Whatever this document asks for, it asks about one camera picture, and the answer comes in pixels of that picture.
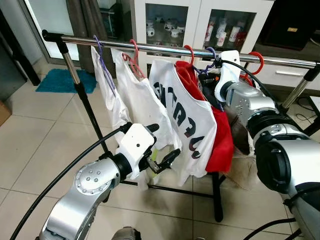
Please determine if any grey robot foot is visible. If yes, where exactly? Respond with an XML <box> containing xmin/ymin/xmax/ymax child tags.
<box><xmin>110</xmin><ymin>226</ymin><xmax>143</xmax><ymax>240</ymax></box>

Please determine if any black box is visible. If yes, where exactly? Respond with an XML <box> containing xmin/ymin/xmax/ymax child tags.
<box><xmin>260</xmin><ymin>0</ymin><xmax>320</xmax><ymax>51</ymax></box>

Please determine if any red t-shirt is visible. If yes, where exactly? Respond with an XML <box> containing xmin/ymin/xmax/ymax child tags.
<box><xmin>175</xmin><ymin>61</ymin><xmax>235</xmax><ymax>173</ymax></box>

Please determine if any teal floor mat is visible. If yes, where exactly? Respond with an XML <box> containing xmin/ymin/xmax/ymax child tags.
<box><xmin>35</xmin><ymin>68</ymin><xmax>98</xmax><ymax>95</ymax></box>

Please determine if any white patterned bottle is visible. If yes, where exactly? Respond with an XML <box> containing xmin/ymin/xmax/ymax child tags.
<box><xmin>217</xmin><ymin>19</ymin><xmax>228</xmax><ymax>43</ymax></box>
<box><xmin>206</xmin><ymin>17</ymin><xmax>216</xmax><ymax>43</ymax></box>

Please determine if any white framed glass door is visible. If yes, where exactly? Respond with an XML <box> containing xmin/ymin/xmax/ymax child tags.
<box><xmin>22</xmin><ymin>0</ymin><xmax>81</xmax><ymax>63</ymax></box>

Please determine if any white black-printed t-shirt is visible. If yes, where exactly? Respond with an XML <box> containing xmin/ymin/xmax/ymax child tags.
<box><xmin>149</xmin><ymin>59</ymin><xmax>219</xmax><ymax>187</ymax></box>

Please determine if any plain white shirt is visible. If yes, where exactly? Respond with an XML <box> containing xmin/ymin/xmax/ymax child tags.
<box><xmin>91</xmin><ymin>46</ymin><xmax>132</xmax><ymax>146</ymax></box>
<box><xmin>111</xmin><ymin>48</ymin><xmax>183</xmax><ymax>191</ymax></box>

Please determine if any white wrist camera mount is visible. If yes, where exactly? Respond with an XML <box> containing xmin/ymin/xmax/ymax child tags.
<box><xmin>116</xmin><ymin>123</ymin><xmax>157</xmax><ymax>180</ymax></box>
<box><xmin>215</xmin><ymin>50</ymin><xmax>242</xmax><ymax>102</ymax></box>

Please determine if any metal clothes rack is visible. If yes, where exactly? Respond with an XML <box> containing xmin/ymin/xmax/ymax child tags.
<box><xmin>41</xmin><ymin>29</ymin><xmax>320</xmax><ymax>223</ymax></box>

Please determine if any beige cloth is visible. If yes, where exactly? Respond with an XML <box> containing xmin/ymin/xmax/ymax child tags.
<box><xmin>222</xmin><ymin>110</ymin><xmax>263</xmax><ymax>192</ymax></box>

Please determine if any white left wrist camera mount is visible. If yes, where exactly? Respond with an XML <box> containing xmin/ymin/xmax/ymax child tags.
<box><xmin>116</xmin><ymin>123</ymin><xmax>157</xmax><ymax>180</ymax></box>

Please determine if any black floor cable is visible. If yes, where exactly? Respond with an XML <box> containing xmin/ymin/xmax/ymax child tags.
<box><xmin>244</xmin><ymin>216</ymin><xmax>301</xmax><ymax>240</ymax></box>

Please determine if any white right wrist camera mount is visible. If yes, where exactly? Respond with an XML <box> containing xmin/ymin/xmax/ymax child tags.
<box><xmin>215</xmin><ymin>50</ymin><xmax>242</xmax><ymax>102</ymax></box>

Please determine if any white ceramic ornament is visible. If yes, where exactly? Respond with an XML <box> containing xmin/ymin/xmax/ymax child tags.
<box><xmin>165</xmin><ymin>19</ymin><xmax>185</xmax><ymax>39</ymax></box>
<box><xmin>146</xmin><ymin>20</ymin><xmax>157</xmax><ymax>37</ymax></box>

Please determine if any red hanger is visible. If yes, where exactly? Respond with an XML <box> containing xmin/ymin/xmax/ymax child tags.
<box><xmin>122</xmin><ymin>39</ymin><xmax>147</xmax><ymax>80</ymax></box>
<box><xmin>183</xmin><ymin>44</ymin><xmax>196</xmax><ymax>66</ymax></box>
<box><xmin>240</xmin><ymin>51</ymin><xmax>265</xmax><ymax>86</ymax></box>

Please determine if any purple hanger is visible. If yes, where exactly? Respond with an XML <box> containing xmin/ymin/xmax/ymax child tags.
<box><xmin>93</xmin><ymin>35</ymin><xmax>118</xmax><ymax>98</ymax></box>
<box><xmin>196</xmin><ymin>46</ymin><xmax>221</xmax><ymax>77</ymax></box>

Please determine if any yellow-green garment tag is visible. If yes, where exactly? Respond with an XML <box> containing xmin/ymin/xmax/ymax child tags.
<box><xmin>149</xmin><ymin>149</ymin><xmax>159</xmax><ymax>166</ymax></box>

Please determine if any grey curtain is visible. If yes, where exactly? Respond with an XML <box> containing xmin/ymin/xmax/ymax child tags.
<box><xmin>66</xmin><ymin>0</ymin><xmax>132</xmax><ymax>48</ymax></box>

